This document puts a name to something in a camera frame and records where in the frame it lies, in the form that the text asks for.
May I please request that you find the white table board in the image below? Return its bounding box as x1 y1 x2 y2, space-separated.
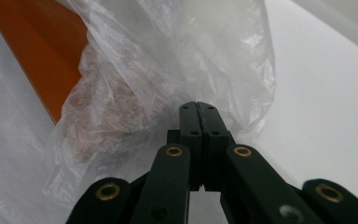
187 0 358 224

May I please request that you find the clear plastic bag yellow print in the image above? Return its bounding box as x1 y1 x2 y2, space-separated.
0 0 277 224

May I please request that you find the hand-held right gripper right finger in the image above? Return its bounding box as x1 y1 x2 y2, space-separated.
199 102 236 192

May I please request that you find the brown box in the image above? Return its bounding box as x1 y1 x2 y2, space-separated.
0 0 90 125

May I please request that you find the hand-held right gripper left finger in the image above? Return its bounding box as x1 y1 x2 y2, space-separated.
167 101 203 192

